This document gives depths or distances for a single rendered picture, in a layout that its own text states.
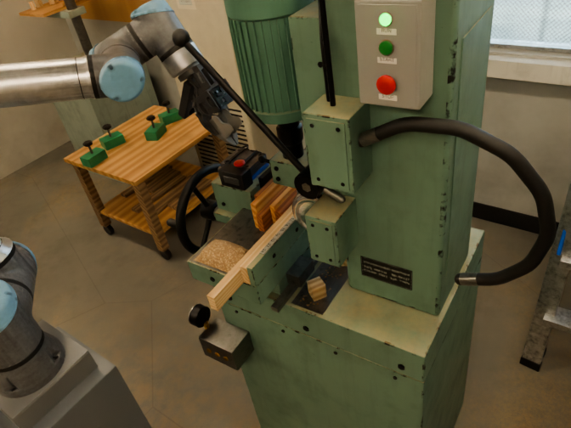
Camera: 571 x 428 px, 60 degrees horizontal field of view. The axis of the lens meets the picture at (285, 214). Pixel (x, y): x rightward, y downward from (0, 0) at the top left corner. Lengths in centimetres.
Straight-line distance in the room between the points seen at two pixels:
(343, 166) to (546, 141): 162
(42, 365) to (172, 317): 100
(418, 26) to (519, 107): 165
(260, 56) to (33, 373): 99
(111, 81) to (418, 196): 65
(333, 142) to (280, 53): 24
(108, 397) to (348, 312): 78
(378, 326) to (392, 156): 40
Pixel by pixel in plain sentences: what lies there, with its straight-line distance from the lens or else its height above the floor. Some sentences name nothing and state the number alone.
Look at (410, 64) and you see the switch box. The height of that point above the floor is 139.
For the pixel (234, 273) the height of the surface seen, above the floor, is 94.
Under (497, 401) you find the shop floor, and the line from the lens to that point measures 201.
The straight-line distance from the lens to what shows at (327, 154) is 87.
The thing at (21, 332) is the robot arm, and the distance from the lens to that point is 143.
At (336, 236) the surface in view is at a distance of 97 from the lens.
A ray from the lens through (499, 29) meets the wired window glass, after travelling 234.
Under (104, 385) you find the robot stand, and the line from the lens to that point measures 157.
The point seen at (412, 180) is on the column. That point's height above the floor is 115.
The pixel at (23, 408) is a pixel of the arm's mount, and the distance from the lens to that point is 151.
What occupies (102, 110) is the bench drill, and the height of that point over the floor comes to 51.
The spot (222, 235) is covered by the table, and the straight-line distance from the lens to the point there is 127.
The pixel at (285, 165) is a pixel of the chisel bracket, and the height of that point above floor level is 106.
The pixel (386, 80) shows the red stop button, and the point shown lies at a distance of 77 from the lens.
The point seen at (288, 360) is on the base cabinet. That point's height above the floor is 56.
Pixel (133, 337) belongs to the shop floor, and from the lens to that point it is 239.
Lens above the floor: 167
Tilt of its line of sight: 37 degrees down
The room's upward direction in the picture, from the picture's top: 10 degrees counter-clockwise
